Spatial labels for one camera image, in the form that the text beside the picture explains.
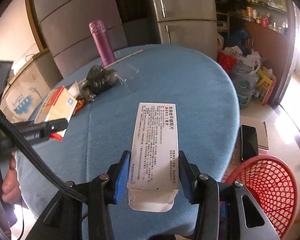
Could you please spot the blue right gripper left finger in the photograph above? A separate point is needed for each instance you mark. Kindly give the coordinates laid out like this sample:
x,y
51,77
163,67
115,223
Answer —
x,y
121,176

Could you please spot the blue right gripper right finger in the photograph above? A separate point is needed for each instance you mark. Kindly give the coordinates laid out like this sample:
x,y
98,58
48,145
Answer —
x,y
186,177

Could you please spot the white medicine box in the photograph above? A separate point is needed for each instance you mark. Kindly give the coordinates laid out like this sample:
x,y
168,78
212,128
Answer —
x,y
153,180

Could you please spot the orange red medicine box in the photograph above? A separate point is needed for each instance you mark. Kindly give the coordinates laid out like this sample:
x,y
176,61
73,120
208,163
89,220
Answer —
x,y
58,104

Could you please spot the orange snack wrapper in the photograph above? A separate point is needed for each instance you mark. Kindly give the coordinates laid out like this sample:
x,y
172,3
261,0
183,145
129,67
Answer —
x,y
79,105

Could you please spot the black plastic bag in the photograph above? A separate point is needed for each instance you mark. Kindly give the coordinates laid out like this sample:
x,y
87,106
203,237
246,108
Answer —
x,y
98,80

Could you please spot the person's left hand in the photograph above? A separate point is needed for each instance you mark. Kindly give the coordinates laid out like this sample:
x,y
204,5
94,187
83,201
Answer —
x,y
11,192

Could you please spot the white chest freezer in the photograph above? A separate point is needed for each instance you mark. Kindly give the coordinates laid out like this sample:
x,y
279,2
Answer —
x,y
29,86

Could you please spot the black smartphone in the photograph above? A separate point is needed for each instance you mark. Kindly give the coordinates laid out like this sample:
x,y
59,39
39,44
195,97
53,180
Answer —
x,y
249,142

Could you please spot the red mesh waste basket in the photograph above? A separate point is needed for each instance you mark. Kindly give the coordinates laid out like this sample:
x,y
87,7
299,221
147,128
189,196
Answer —
x,y
271,183

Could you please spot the blue tablecloth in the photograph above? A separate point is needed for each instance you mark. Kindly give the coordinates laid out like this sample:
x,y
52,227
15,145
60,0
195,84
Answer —
x,y
207,121

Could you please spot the cardboard box on floor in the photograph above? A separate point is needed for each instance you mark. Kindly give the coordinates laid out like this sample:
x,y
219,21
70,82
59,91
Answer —
x,y
262,138

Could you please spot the clear plastic wrapper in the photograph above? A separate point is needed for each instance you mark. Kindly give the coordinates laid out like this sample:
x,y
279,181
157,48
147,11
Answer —
x,y
128,76

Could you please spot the large clear water jug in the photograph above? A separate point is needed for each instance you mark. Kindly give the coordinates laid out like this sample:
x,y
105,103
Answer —
x,y
244,78

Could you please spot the red bag on floor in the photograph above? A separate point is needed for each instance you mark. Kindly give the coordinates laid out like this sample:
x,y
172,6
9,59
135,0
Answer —
x,y
226,62

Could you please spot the yellow red paper bag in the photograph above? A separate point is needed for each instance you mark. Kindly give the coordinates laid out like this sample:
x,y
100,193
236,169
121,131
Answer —
x,y
265,85

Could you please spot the long white stick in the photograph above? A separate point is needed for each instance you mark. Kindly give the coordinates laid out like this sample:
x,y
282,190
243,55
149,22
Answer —
x,y
115,62

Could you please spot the grey multi-door refrigerator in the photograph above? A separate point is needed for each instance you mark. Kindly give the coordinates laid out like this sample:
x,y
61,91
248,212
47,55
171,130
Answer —
x,y
65,28

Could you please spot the purple thermos bottle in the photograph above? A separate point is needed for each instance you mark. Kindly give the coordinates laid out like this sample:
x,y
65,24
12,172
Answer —
x,y
99,34

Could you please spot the silver two-door refrigerator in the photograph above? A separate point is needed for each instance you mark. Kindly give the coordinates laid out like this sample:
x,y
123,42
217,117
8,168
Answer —
x,y
187,23

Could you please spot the wooden shelf cabinet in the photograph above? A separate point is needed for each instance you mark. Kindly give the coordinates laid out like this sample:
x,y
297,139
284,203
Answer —
x,y
271,26

